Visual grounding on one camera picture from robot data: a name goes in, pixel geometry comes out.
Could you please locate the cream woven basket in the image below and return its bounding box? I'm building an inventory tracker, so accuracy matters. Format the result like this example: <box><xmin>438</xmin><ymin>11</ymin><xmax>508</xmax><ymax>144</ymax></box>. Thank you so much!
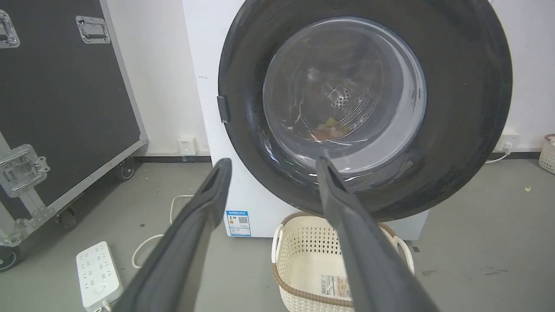
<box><xmin>539</xmin><ymin>133</ymin><xmax>555</xmax><ymax>175</ymax></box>

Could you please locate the white wall socket with plug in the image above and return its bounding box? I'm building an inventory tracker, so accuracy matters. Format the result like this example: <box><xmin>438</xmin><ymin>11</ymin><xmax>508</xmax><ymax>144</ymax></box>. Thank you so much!
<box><xmin>494</xmin><ymin>131</ymin><xmax>522</xmax><ymax>153</ymax></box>

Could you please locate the black caster wheel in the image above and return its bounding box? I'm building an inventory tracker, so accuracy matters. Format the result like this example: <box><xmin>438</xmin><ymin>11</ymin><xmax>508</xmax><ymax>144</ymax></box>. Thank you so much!
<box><xmin>0</xmin><ymin>245</ymin><xmax>21</xmax><ymax>273</ymax></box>
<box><xmin>55</xmin><ymin>205</ymin><xmax>78</xmax><ymax>231</ymax></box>
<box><xmin>115</xmin><ymin>158</ymin><xmax>136</xmax><ymax>182</ymax></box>

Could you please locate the dark round washing machine door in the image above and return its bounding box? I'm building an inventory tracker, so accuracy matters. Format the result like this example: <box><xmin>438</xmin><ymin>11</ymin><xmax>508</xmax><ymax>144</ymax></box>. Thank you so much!
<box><xmin>217</xmin><ymin>0</ymin><xmax>513</xmax><ymax>222</ymax></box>

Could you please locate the white washing machine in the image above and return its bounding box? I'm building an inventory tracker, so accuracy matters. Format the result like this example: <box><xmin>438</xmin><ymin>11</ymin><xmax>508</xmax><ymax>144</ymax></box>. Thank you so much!
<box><xmin>182</xmin><ymin>0</ymin><xmax>430</xmax><ymax>241</ymax></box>

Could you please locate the blue energy label sticker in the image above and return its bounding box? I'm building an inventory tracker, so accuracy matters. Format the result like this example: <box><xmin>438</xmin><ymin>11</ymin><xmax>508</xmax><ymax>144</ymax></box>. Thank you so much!
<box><xmin>225</xmin><ymin>210</ymin><xmax>252</xmax><ymax>237</ymax></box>

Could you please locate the cream plastic laundry basket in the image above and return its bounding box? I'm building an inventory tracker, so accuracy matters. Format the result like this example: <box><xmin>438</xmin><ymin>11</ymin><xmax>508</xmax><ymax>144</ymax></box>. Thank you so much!
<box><xmin>271</xmin><ymin>212</ymin><xmax>415</xmax><ymax>312</ymax></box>

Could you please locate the black flight case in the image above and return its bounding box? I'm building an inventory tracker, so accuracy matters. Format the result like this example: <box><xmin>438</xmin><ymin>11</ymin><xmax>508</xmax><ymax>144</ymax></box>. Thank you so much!
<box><xmin>0</xmin><ymin>0</ymin><xmax>149</xmax><ymax>248</ymax></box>

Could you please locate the white power strip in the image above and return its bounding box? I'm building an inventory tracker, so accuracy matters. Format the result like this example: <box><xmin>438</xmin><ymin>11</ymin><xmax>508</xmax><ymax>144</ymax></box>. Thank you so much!
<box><xmin>76</xmin><ymin>241</ymin><xmax>124</xmax><ymax>312</ymax></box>

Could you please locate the white power cable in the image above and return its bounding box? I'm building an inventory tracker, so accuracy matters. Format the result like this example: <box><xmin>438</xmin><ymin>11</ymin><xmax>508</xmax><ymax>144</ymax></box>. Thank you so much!
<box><xmin>131</xmin><ymin>195</ymin><xmax>194</xmax><ymax>270</ymax></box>

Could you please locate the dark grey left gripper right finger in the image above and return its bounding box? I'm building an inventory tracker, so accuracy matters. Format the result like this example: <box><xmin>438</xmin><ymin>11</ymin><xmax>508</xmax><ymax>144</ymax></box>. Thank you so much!
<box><xmin>316</xmin><ymin>156</ymin><xmax>439</xmax><ymax>312</ymax></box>

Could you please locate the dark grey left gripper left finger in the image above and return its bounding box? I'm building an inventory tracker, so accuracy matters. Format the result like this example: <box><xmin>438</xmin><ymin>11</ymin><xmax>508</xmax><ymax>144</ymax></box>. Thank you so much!
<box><xmin>114</xmin><ymin>158</ymin><xmax>233</xmax><ymax>312</ymax></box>

